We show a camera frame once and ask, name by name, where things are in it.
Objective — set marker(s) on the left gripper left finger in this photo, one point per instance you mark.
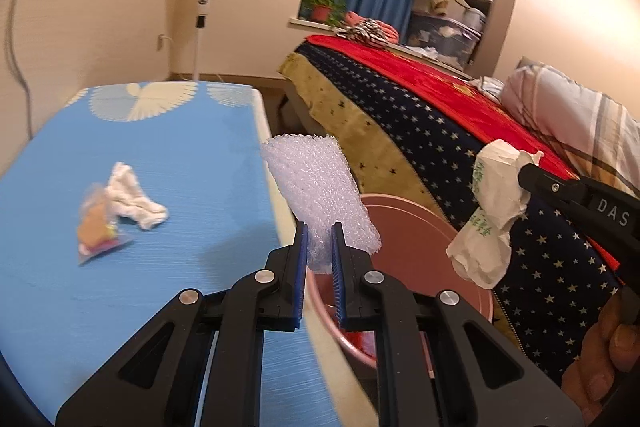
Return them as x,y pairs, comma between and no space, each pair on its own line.
198,361

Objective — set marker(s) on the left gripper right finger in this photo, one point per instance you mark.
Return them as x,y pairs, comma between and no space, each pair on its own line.
438,361

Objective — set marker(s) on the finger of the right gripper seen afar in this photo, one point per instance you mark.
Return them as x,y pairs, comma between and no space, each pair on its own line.
556,191

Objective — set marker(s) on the white paper bag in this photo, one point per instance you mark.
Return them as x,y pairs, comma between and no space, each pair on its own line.
481,251

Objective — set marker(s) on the white tissue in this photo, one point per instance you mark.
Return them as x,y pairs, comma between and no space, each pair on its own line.
129,201

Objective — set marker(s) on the purple bubble wrap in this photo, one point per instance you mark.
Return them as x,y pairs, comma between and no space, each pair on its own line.
313,176

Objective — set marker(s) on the pink trash bin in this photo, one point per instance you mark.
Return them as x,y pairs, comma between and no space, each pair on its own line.
414,242

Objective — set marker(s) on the right human hand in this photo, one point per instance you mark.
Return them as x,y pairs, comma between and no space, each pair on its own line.
609,347

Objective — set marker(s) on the plaid pillow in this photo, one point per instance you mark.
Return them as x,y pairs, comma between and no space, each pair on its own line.
587,129

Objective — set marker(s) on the navy star bedsheet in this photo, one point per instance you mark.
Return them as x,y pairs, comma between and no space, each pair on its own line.
557,283

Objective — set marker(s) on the red blanket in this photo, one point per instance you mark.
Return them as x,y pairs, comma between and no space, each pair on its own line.
407,128

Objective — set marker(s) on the clear storage box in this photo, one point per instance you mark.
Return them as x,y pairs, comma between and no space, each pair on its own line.
448,41

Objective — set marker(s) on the small snack packet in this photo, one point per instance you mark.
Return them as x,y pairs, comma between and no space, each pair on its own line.
98,231

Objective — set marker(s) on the striped clothing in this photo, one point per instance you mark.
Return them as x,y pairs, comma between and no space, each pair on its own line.
363,34

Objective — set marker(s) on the pink folded clothing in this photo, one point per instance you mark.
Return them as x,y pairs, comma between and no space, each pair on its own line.
389,32

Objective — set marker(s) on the potted green plant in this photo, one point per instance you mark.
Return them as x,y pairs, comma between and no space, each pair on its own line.
330,12

